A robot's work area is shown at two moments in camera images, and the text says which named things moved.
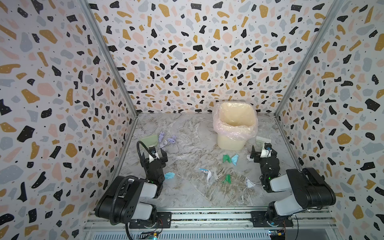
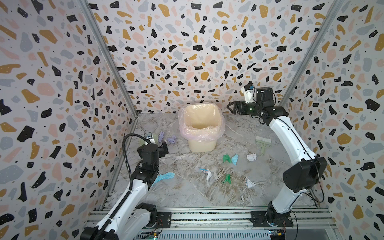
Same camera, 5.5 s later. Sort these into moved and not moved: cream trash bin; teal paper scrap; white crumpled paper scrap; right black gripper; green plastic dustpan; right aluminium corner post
Moved: right black gripper; cream trash bin
Not moved: teal paper scrap; right aluminium corner post; white crumpled paper scrap; green plastic dustpan
